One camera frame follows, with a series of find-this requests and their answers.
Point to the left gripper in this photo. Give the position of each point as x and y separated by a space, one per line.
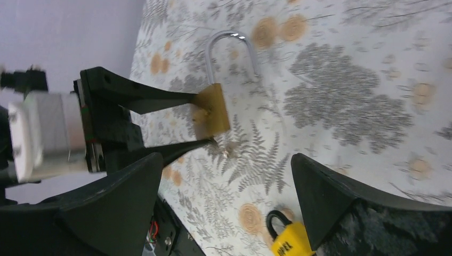
113 140

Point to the yellow padlock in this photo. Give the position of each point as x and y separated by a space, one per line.
292 241

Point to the floral table mat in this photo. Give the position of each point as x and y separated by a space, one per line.
362 87

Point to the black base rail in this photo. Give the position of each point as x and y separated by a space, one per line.
167 234

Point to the brass padlock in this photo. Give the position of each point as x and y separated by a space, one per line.
209 111

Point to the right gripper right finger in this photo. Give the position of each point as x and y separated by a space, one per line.
343 216

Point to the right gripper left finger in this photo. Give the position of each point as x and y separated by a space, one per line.
110 216

